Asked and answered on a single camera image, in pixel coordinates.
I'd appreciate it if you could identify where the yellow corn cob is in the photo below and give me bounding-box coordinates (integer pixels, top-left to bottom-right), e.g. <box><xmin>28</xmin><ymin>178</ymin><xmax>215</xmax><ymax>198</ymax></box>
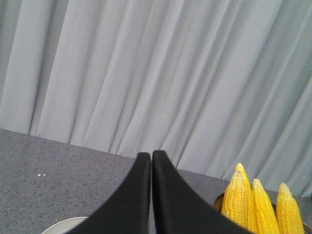
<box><xmin>221</xmin><ymin>171</ymin><xmax>257</xmax><ymax>233</ymax></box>
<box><xmin>277</xmin><ymin>183</ymin><xmax>304</xmax><ymax>234</ymax></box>
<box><xmin>252</xmin><ymin>178</ymin><xmax>280</xmax><ymax>234</ymax></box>
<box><xmin>235</xmin><ymin>163</ymin><xmax>252</xmax><ymax>196</ymax></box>

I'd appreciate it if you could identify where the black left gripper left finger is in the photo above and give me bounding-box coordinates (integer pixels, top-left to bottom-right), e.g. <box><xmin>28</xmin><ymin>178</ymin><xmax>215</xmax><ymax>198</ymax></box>
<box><xmin>69</xmin><ymin>153</ymin><xmax>151</xmax><ymax>234</ymax></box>

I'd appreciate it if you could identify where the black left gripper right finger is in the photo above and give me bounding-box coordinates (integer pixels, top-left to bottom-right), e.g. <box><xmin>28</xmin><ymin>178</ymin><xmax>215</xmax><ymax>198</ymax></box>
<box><xmin>152</xmin><ymin>150</ymin><xmax>249</xmax><ymax>234</ymax></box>

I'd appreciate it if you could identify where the white round plate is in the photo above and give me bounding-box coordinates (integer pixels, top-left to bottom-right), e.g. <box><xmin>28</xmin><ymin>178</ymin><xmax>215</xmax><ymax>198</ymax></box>
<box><xmin>41</xmin><ymin>216</ymin><xmax>88</xmax><ymax>234</ymax></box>

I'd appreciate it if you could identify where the green electric cooking pot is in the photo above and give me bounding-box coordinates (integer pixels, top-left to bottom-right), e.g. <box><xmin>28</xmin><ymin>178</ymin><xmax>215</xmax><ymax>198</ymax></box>
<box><xmin>214</xmin><ymin>185</ymin><xmax>312</xmax><ymax>234</ymax></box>

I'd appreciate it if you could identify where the grey pleated curtain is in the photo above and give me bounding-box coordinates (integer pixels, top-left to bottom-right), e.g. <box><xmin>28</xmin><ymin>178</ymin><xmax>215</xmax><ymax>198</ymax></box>
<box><xmin>0</xmin><ymin>0</ymin><xmax>312</xmax><ymax>197</ymax></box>

